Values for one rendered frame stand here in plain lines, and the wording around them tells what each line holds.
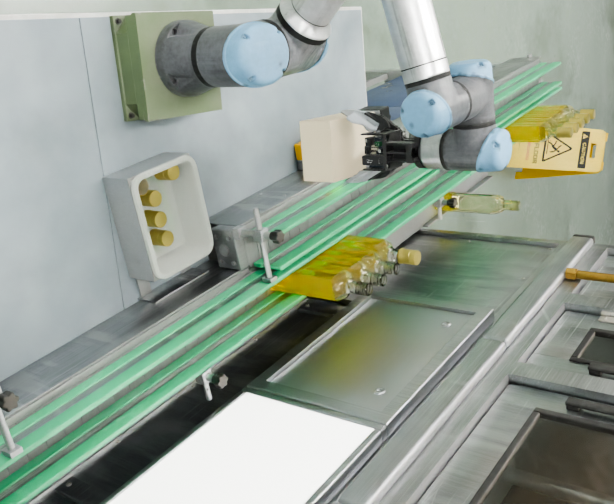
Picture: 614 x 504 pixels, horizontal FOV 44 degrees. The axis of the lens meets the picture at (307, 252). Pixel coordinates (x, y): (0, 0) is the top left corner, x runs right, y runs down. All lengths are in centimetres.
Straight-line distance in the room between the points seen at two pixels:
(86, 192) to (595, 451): 104
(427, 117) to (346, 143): 35
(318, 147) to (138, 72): 38
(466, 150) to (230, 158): 66
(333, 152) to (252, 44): 26
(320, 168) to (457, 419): 55
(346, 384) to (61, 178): 68
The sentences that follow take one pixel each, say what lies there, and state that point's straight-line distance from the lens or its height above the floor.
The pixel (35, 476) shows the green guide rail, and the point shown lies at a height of 93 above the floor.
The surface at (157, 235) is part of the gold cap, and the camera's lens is 159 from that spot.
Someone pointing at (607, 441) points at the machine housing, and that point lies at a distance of 142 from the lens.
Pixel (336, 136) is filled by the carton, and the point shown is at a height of 112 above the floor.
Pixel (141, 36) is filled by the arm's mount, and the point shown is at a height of 83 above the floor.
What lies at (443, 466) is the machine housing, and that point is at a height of 143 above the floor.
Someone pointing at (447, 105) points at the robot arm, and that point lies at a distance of 121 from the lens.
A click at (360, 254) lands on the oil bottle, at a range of 171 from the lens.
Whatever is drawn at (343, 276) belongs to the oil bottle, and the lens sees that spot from 161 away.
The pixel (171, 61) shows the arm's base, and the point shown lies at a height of 87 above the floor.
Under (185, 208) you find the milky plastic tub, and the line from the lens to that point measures 165.
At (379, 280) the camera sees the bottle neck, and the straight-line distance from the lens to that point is 163.
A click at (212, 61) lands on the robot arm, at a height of 97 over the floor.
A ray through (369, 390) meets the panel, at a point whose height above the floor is 123.
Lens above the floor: 199
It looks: 37 degrees down
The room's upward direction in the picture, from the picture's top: 97 degrees clockwise
